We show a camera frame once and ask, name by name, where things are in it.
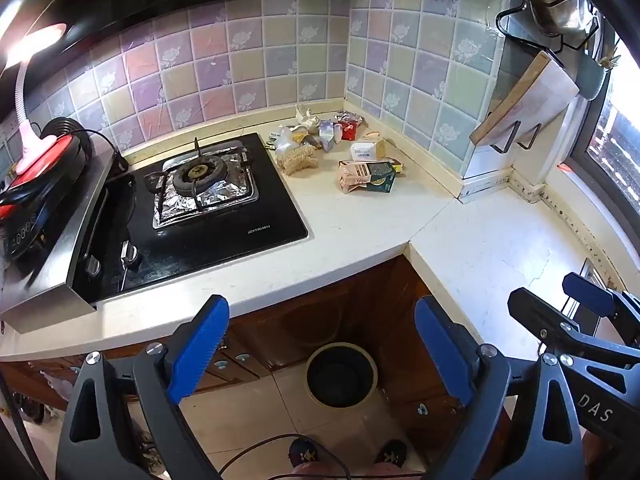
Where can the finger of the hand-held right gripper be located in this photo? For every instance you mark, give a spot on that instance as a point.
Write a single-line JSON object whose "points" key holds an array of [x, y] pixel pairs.
{"points": [[545, 320], [587, 295]]}

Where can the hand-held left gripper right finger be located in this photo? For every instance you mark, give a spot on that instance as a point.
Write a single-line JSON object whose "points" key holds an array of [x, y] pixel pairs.
{"points": [[445, 355]]}

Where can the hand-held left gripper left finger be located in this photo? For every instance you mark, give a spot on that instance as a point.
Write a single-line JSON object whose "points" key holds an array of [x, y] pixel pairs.
{"points": [[200, 350]]}

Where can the dark round trash can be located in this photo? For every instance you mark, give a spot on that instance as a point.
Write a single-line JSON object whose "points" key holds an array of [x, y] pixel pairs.
{"points": [[340, 377]]}

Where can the orange rimmed paper cake cup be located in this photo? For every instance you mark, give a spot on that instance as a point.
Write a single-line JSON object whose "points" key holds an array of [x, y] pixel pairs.
{"points": [[373, 135]]}

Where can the small white plastic bottle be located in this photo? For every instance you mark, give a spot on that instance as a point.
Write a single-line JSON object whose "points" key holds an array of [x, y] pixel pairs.
{"points": [[338, 132]]}

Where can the person's right shoe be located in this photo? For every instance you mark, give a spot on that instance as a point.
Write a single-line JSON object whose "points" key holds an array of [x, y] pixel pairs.
{"points": [[390, 452]]}

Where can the person's shoe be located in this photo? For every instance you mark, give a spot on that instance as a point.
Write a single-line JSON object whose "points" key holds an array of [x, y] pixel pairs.
{"points": [[390, 452], [305, 455]]}

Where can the black glass gas stove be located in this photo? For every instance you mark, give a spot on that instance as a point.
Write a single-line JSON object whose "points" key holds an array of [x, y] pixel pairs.
{"points": [[225, 240]]}

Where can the brown wooden cabinet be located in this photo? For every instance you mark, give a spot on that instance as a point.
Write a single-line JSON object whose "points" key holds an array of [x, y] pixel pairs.
{"points": [[310, 315]]}

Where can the metal stove knob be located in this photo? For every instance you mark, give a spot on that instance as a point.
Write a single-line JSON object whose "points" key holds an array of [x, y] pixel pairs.
{"points": [[131, 254], [92, 265]]}

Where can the person's left shoe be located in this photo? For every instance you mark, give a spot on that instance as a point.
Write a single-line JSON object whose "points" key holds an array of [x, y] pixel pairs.
{"points": [[305, 455]]}

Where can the aluminium foil burner liner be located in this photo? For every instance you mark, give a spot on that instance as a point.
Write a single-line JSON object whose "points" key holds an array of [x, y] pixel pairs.
{"points": [[225, 195]]}

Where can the window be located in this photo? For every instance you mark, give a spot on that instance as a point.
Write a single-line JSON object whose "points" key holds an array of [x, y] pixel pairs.
{"points": [[620, 135]]}

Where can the stainless steel stove cover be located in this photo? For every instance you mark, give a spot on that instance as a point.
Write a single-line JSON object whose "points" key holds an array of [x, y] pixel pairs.
{"points": [[65, 240]]}

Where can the black burner grate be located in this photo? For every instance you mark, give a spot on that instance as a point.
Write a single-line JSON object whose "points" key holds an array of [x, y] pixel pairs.
{"points": [[200, 172]]}

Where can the green carton box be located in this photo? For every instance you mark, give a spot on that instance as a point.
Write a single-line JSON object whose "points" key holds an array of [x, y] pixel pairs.
{"points": [[384, 179]]}

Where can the pink carton box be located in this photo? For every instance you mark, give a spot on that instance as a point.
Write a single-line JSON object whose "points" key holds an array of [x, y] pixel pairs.
{"points": [[354, 176]]}

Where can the wooden cutting board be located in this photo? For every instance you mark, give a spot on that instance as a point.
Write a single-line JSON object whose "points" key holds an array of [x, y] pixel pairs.
{"points": [[530, 95]]}

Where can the teal hanging pot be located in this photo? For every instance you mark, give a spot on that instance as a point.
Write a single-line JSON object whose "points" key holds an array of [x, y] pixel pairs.
{"points": [[592, 77]]}

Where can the white box with yellow side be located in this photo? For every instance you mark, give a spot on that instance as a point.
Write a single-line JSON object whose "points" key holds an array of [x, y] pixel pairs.
{"points": [[364, 151]]}

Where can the white plastic bag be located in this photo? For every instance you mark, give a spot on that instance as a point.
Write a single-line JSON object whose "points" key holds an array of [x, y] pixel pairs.
{"points": [[286, 140]]}

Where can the black red electric cooktop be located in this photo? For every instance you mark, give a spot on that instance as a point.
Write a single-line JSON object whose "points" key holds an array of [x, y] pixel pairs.
{"points": [[50, 170]]}

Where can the yellow packet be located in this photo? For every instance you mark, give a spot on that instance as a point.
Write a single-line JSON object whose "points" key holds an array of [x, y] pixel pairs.
{"points": [[305, 136]]}

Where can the red snack packet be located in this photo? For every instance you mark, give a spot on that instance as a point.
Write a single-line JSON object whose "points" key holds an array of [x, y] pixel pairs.
{"points": [[350, 131]]}

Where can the purple white carton box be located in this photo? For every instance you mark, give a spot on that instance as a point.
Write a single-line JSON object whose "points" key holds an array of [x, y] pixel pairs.
{"points": [[326, 135]]}

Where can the pink desk lamp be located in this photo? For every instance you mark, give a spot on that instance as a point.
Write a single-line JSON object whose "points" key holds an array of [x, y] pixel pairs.
{"points": [[35, 155]]}

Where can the silver foil packet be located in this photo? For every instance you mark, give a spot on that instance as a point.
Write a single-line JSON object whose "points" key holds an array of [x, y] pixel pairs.
{"points": [[348, 117]]}

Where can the crumpled beige tissue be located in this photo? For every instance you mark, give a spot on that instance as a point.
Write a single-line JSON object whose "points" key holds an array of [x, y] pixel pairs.
{"points": [[306, 116]]}

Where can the metal wok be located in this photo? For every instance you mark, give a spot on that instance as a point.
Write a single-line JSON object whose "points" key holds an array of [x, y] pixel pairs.
{"points": [[555, 5]]}

